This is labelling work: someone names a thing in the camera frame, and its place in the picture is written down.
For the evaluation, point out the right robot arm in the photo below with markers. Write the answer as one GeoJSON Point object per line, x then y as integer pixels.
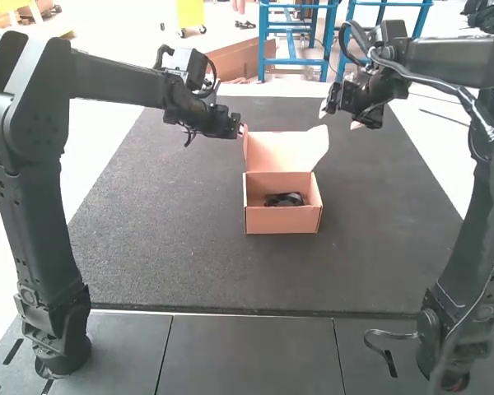
{"type": "Point", "coordinates": [483, 205]}

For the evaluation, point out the yellow tool cart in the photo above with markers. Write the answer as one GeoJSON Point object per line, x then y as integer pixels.
{"type": "Point", "coordinates": [191, 14]}

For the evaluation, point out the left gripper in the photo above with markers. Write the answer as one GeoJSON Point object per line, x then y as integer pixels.
{"type": "Point", "coordinates": [223, 122]}

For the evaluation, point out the black mat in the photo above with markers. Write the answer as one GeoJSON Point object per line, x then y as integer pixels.
{"type": "Point", "coordinates": [169, 230]}

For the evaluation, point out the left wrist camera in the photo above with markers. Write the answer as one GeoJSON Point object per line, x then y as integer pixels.
{"type": "Point", "coordinates": [187, 66]}

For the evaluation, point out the dark base panel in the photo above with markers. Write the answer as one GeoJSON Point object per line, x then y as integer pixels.
{"type": "Point", "coordinates": [378, 374]}
{"type": "Point", "coordinates": [251, 356]}
{"type": "Point", "coordinates": [123, 354]}

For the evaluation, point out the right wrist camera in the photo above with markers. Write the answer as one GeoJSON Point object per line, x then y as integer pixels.
{"type": "Point", "coordinates": [393, 37]}

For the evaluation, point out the blue workbench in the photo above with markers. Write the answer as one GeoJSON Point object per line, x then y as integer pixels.
{"type": "Point", "coordinates": [296, 61]}
{"type": "Point", "coordinates": [346, 37]}

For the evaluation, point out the black square fan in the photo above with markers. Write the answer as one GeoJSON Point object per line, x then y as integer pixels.
{"type": "Point", "coordinates": [284, 199]}

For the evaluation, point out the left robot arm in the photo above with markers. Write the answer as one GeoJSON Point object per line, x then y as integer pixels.
{"type": "Point", "coordinates": [37, 214]}

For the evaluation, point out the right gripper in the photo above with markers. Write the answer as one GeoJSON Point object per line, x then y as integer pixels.
{"type": "Point", "coordinates": [356, 98]}

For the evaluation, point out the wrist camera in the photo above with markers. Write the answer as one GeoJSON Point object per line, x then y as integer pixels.
{"type": "Point", "coordinates": [393, 37]}
{"type": "Point", "coordinates": [187, 66]}

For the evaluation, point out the person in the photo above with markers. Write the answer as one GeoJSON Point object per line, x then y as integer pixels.
{"type": "Point", "coordinates": [245, 24]}

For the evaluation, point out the brown wooden board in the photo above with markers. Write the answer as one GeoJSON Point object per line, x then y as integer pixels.
{"type": "Point", "coordinates": [239, 59]}

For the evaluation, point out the cardboard box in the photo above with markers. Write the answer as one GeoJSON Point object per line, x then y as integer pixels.
{"type": "Point", "coordinates": [282, 218]}

